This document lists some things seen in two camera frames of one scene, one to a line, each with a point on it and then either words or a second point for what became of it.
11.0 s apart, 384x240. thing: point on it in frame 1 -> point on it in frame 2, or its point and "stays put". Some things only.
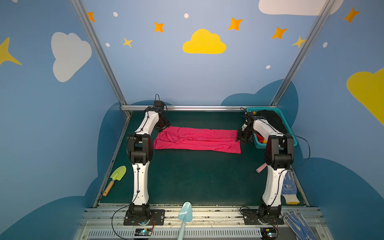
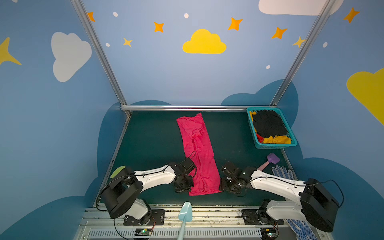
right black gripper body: (241, 135) -> (228, 183)
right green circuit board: (268, 232) stays put
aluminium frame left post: (102, 54) stays put
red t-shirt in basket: (260, 139) stays put
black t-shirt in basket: (274, 119) stays put
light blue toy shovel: (185, 215) stays put
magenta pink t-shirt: (172, 138) -> (206, 180)
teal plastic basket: (264, 145) stays put
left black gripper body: (163, 124) -> (186, 182)
